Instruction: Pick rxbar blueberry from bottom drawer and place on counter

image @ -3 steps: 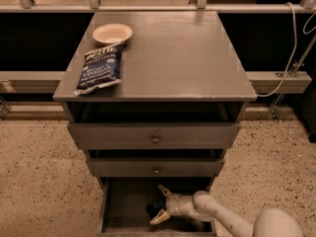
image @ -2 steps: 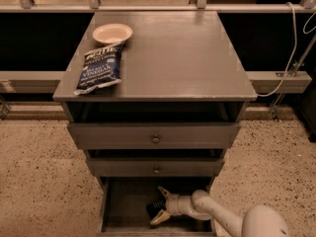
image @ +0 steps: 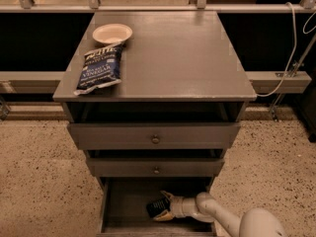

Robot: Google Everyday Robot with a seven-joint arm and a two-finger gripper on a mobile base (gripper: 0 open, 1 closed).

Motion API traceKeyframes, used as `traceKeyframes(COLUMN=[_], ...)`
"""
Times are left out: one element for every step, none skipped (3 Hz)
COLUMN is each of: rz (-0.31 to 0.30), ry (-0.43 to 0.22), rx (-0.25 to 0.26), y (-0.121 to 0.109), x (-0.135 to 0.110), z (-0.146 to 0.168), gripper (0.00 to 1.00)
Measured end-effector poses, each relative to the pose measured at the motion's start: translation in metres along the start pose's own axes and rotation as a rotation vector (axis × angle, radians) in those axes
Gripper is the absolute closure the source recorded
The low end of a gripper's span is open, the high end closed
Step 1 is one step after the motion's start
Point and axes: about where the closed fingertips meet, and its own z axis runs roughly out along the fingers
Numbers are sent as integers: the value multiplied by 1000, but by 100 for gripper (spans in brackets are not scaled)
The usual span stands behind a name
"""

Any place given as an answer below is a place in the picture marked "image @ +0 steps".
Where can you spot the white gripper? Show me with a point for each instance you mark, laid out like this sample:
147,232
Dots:
177,206

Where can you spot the dark blue rxbar wrapper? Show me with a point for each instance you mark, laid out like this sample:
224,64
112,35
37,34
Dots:
158,206

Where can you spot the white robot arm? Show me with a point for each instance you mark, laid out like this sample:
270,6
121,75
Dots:
256,222

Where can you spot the grey open bottom drawer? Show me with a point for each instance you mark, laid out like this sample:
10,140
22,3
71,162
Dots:
124,212

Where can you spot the grey middle drawer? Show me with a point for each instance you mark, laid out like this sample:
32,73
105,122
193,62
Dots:
143,167

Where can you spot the grey wooden drawer cabinet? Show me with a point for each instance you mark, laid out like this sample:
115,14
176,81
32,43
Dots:
178,67

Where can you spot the grey top drawer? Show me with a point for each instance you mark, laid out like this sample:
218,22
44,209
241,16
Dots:
118,136

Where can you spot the round brass middle knob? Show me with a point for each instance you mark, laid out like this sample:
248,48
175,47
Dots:
156,170

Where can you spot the round brass knob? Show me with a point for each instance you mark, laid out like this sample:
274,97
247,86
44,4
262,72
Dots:
156,170
155,139

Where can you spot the round brass top knob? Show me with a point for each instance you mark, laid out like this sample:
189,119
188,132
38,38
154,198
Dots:
155,139

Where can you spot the blue salt vinegar chips bag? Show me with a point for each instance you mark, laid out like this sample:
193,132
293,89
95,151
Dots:
101,69

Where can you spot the white paper bowl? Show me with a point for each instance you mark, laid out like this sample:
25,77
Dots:
112,33

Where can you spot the metal railing frame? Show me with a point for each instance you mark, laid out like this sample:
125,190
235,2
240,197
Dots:
293,81

